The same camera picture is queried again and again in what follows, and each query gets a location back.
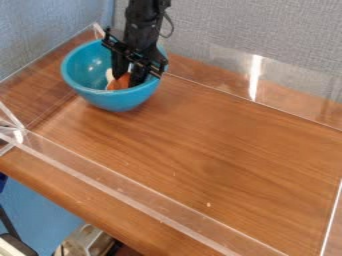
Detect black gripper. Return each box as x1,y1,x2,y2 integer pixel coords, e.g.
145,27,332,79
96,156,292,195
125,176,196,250
101,0,169,88

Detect orange toy mushroom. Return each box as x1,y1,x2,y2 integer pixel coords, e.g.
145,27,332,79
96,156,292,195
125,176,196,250
105,68,130,90

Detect blue plastic bowl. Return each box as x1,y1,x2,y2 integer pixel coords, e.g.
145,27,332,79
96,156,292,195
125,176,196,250
60,40,160,112

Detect white device under table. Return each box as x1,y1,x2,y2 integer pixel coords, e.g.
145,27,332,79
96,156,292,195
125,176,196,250
53,224,114,256

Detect clear acrylic barrier frame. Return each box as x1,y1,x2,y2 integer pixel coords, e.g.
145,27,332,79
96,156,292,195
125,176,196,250
0,27,342,256

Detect black chair frame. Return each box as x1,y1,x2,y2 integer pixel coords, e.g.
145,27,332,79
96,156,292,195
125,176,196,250
0,205,38,256

